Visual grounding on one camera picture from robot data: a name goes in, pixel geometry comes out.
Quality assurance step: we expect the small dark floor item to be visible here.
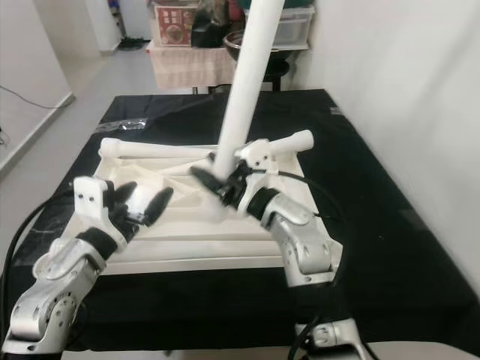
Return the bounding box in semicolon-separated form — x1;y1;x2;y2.
118;36;147;52

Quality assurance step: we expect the black tablecloth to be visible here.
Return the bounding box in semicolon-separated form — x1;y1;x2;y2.
4;88;480;353

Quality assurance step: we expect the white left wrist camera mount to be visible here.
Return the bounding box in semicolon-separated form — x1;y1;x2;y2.
73;176;121;241

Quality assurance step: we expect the white plastic table top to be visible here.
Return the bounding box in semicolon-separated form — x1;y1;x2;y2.
45;137;317;277

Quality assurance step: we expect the beige cloth covered table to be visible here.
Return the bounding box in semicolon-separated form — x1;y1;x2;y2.
146;41;237;92

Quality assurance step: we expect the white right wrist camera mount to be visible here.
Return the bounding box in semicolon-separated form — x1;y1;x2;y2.
236;139;280;179

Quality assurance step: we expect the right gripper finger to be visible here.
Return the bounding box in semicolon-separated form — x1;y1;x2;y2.
190;166;232;200

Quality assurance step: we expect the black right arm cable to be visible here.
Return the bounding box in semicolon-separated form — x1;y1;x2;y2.
270;171;344;230

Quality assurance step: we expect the red printed box orange lid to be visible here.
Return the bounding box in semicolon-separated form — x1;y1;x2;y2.
148;0;200;47

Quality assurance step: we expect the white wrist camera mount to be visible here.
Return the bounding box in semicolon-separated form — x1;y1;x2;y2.
73;176;121;241
236;139;280;179

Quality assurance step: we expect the clear storage box green lid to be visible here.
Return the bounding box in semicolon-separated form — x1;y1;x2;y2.
240;0;316;47

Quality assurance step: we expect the black stool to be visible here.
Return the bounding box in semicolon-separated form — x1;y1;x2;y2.
232;60;292;92

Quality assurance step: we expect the black wok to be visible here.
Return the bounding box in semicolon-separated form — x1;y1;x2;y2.
223;30;292;65

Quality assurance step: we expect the long black wall cable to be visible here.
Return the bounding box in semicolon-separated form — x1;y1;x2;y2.
0;85;74;111

